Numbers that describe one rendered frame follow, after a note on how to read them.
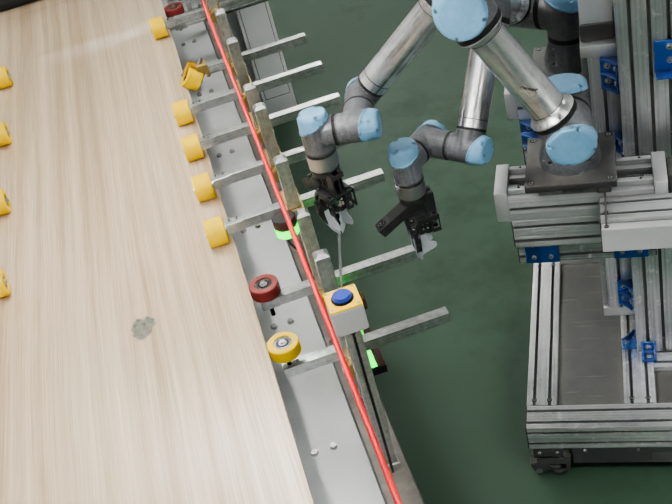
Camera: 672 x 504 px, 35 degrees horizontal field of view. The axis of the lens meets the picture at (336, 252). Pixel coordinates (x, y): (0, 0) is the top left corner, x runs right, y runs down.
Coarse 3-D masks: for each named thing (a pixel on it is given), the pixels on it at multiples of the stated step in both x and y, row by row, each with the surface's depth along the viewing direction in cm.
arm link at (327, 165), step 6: (336, 150) 258; (330, 156) 254; (336, 156) 256; (312, 162) 254; (318, 162) 254; (324, 162) 254; (330, 162) 254; (336, 162) 256; (312, 168) 256; (318, 168) 255; (324, 168) 255; (330, 168) 255
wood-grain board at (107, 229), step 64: (128, 0) 455; (0, 64) 431; (64, 64) 417; (128, 64) 404; (64, 128) 374; (128, 128) 363; (192, 128) 353; (64, 192) 339; (128, 192) 330; (192, 192) 321; (0, 256) 317; (64, 256) 309; (128, 256) 302; (192, 256) 295; (0, 320) 291; (64, 320) 285; (128, 320) 279; (192, 320) 273; (256, 320) 267; (0, 384) 270; (64, 384) 264; (128, 384) 259; (192, 384) 253; (256, 384) 248; (0, 448) 251; (64, 448) 246; (128, 448) 241; (192, 448) 237; (256, 448) 232
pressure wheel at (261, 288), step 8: (256, 280) 279; (264, 280) 279; (272, 280) 277; (256, 288) 277; (264, 288) 276; (272, 288) 275; (280, 288) 278; (256, 296) 275; (264, 296) 275; (272, 296) 276; (272, 312) 283
